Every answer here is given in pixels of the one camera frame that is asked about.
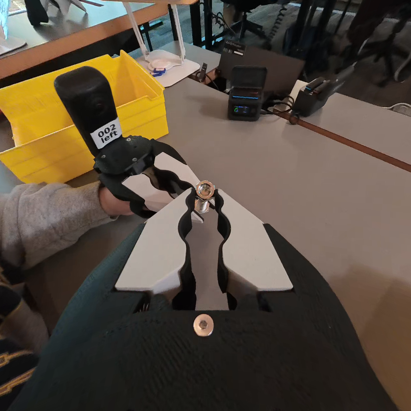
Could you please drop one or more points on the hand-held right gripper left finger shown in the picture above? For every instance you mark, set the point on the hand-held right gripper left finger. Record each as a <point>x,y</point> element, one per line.
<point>151,257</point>

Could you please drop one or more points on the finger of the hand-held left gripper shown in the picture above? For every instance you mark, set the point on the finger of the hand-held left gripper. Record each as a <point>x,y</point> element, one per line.
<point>179,170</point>
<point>141,189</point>

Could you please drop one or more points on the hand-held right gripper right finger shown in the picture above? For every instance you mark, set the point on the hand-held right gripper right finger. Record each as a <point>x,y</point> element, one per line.
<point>257,257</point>

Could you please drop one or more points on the silver hex nut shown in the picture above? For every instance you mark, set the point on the silver hex nut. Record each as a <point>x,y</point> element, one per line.
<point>205,189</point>

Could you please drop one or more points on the silver hex bolt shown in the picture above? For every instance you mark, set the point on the silver hex bolt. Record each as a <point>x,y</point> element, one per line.
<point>201,206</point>

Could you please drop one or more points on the yellow plastic bin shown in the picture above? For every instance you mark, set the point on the yellow plastic bin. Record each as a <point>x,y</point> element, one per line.
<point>38,151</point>

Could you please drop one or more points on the person's left forearm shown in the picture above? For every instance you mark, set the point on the person's left forearm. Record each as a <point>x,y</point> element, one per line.
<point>48,218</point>

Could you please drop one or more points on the person's left hand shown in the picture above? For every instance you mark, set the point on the person's left hand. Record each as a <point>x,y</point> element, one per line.
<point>112,204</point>

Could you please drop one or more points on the grey table with wooden edge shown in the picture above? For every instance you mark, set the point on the grey table with wooden edge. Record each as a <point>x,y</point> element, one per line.
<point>80,35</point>

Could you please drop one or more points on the small blue clip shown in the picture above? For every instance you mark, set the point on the small blue clip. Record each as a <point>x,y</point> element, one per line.
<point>158,71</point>

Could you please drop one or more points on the white round disc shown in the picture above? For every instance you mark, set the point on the white round disc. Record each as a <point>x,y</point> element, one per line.
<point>162,63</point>

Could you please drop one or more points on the black and white device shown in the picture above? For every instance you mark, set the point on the black and white device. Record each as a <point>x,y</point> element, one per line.
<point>35,12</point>

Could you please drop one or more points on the black charger with display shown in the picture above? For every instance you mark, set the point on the black charger with display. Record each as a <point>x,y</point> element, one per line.
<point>247,96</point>

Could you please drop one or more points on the black clamp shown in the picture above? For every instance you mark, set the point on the black clamp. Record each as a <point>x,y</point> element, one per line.
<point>203,72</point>

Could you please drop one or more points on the black flat box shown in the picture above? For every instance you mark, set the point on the black flat box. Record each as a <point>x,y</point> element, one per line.
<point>282,74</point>

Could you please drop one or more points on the black battery charging case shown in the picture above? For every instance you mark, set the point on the black battery charging case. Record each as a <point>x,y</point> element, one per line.
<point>311,99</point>

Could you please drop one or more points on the black office chair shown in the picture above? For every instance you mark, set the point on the black office chair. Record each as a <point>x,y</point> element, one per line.
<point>244,19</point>

